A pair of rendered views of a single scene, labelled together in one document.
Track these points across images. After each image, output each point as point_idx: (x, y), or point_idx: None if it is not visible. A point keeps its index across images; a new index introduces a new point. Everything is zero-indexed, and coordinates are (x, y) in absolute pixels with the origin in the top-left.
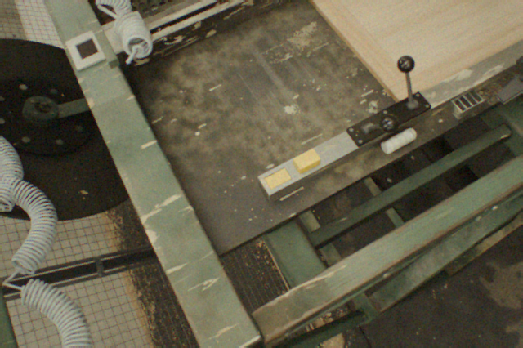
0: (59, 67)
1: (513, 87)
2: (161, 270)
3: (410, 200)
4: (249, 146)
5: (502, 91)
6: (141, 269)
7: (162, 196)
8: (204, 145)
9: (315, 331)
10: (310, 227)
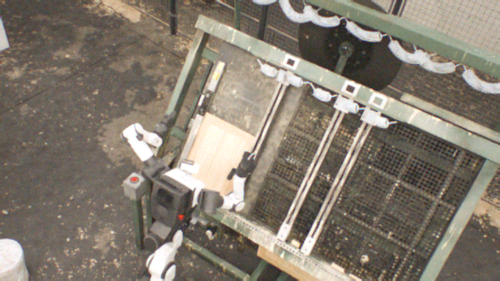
0: (373, 76)
1: (171, 114)
2: (437, 81)
3: None
4: (236, 72)
5: (173, 112)
6: (460, 74)
7: (235, 38)
8: (247, 64)
9: None
10: None
